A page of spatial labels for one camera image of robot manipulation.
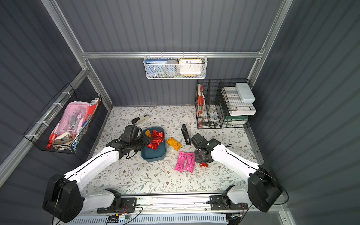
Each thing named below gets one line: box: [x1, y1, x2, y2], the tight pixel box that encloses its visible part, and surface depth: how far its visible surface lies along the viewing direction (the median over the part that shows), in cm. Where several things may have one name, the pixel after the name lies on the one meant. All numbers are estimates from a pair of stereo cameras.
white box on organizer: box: [235, 82, 256, 103], surface depth 100 cm
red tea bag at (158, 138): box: [147, 129, 165, 146], surface depth 101 cm
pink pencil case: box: [58, 101, 90, 134], surface depth 74 cm
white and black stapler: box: [131, 114, 151, 126], surface depth 108 cm
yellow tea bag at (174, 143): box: [165, 137, 183, 151], surface depth 96 cm
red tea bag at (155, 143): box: [147, 137, 165, 150], surface depth 96 cm
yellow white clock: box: [179, 58, 203, 75], surface depth 91 cm
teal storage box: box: [140, 126, 167, 163], surface depth 95 cm
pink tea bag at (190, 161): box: [184, 152, 196, 174], surface depth 88 cm
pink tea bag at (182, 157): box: [174, 151, 188, 173], surface depth 88 cm
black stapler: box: [180, 124, 192, 146], surface depth 101 cm
